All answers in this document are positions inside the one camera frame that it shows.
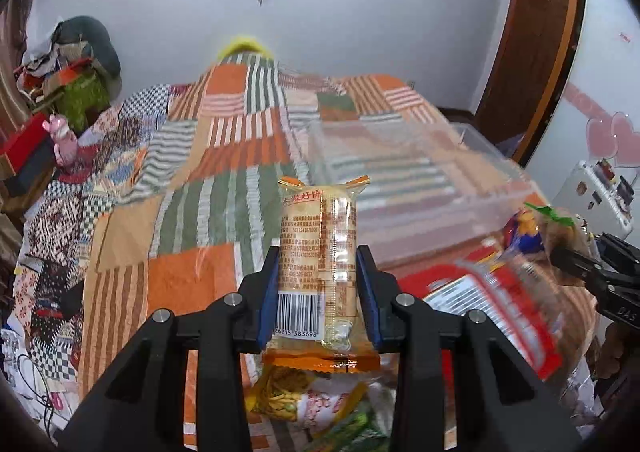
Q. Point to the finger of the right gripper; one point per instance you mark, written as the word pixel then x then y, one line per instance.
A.
pixel 623 257
pixel 571 266

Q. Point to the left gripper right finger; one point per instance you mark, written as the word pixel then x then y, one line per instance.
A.
pixel 500 404

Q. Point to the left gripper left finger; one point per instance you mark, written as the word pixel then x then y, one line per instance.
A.
pixel 138 402

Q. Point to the clear green-edged pastry bag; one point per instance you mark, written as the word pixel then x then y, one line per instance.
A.
pixel 558 227

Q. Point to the red noodle snack bag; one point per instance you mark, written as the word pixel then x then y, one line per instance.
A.
pixel 482 281

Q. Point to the yellow white snack stick bag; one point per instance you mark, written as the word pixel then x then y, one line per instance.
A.
pixel 306 399

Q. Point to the orange cracker roll packet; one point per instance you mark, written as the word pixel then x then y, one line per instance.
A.
pixel 319 324

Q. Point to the brown bread loaf bag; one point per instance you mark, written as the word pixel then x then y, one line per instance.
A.
pixel 563 303

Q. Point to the white fridge with stickers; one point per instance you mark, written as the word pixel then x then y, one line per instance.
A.
pixel 594 192

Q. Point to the blue biscuit bag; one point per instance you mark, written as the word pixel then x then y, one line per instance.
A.
pixel 521 233

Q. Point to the green pea snack bag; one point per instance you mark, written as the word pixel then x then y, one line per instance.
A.
pixel 359 432

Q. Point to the clear plastic storage bin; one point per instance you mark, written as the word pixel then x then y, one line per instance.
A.
pixel 432 186

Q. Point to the patchwork striped bedspread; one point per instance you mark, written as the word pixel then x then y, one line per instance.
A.
pixel 173 197

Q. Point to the brown wooden door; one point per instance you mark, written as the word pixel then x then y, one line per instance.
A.
pixel 536 49

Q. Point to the pink plush toy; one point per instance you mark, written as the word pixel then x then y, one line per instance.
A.
pixel 65 143

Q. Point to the red and dark boxes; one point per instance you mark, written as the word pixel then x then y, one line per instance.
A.
pixel 25 156

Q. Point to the pile of clothes and boxes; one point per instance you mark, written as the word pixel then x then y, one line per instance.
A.
pixel 74 72

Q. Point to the yellow headboard hoop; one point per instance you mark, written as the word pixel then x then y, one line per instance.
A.
pixel 242 44

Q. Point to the striped maroon curtain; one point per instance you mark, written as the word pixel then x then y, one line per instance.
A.
pixel 14 110

